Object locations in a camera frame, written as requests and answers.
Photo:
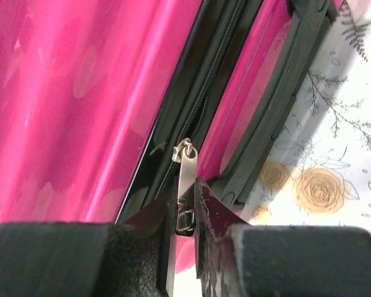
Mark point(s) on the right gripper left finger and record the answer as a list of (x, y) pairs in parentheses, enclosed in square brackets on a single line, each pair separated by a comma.
[(134, 258)]

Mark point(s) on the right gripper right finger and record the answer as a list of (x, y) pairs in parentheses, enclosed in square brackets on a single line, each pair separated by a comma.
[(234, 258)]

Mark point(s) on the black zipper pull tab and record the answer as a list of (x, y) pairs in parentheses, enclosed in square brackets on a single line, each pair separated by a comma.
[(187, 156)]

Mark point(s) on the pink and teal suitcase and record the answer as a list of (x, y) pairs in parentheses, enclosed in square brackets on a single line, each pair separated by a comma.
[(89, 88)]

